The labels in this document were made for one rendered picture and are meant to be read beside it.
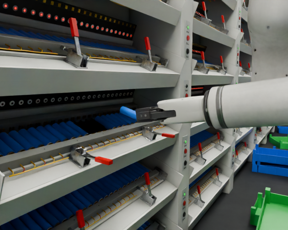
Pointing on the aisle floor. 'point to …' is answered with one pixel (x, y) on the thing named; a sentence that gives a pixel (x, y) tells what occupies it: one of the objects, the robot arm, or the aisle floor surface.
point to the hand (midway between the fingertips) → (147, 114)
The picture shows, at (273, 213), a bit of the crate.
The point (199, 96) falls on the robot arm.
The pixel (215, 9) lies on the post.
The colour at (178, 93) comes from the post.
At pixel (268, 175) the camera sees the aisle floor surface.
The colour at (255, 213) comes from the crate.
